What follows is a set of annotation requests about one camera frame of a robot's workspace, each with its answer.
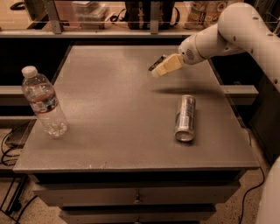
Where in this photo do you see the black cables left floor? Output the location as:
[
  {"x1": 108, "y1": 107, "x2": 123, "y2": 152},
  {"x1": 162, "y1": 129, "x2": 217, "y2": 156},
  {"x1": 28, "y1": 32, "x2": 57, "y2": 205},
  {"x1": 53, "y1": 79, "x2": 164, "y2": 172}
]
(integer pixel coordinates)
[{"x1": 0, "y1": 122, "x2": 39, "y2": 224}]

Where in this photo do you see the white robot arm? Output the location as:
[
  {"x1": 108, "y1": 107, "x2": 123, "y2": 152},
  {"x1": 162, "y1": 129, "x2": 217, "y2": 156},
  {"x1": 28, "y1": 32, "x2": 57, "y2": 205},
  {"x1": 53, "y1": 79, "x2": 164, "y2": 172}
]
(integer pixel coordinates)
[{"x1": 152, "y1": 3, "x2": 280, "y2": 224}]

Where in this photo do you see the silver energy drink can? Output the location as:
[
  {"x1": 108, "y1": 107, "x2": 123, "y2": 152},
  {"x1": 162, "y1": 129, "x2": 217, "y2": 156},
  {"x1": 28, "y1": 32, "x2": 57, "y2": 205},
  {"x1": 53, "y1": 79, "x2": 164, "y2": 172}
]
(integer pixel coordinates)
[{"x1": 174, "y1": 94, "x2": 196, "y2": 142}]

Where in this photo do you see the clear plastic water bottle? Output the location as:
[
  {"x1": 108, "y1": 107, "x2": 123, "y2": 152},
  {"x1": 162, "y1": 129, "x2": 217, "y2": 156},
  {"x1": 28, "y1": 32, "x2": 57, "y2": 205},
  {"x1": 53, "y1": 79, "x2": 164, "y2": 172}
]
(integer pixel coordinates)
[{"x1": 22, "y1": 66, "x2": 68, "y2": 138}]

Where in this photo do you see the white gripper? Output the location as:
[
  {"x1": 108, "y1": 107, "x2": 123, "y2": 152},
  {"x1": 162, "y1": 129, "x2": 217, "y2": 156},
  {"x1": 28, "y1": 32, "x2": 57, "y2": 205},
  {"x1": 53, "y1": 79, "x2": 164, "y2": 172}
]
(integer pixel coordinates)
[{"x1": 151, "y1": 36, "x2": 205, "y2": 78}]

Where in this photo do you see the black backpack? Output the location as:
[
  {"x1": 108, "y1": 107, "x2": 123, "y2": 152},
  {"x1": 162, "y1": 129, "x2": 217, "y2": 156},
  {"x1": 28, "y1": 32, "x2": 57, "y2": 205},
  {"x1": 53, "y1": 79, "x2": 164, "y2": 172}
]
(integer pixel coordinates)
[{"x1": 122, "y1": 1, "x2": 180, "y2": 30}]

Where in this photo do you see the clear plastic container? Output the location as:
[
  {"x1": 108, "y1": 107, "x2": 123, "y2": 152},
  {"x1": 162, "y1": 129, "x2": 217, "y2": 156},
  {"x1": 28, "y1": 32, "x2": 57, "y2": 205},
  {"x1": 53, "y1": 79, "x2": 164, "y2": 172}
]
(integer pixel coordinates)
[{"x1": 72, "y1": 1, "x2": 109, "y2": 30}]

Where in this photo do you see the black floor cable right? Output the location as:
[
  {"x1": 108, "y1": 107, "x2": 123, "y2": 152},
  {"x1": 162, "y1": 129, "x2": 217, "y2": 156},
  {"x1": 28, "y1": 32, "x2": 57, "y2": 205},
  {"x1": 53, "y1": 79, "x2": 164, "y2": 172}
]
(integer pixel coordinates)
[{"x1": 237, "y1": 165, "x2": 266, "y2": 224}]

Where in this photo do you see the grey drawer cabinet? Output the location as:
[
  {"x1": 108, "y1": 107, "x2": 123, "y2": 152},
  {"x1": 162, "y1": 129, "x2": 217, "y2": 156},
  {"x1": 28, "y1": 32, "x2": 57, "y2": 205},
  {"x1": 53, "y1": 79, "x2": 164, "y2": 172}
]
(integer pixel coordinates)
[{"x1": 15, "y1": 45, "x2": 258, "y2": 224}]

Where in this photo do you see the metal shelf rail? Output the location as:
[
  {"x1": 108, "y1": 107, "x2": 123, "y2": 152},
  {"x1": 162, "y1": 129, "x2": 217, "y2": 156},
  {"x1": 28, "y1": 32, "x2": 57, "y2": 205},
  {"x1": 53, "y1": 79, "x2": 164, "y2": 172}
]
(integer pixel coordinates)
[{"x1": 0, "y1": 0, "x2": 199, "y2": 39}]

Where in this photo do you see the colourful snack bag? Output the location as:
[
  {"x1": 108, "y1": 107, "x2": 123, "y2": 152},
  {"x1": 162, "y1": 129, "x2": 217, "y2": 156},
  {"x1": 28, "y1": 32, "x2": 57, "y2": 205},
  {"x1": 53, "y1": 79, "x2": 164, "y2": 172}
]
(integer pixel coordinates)
[{"x1": 184, "y1": 0, "x2": 228, "y2": 30}]

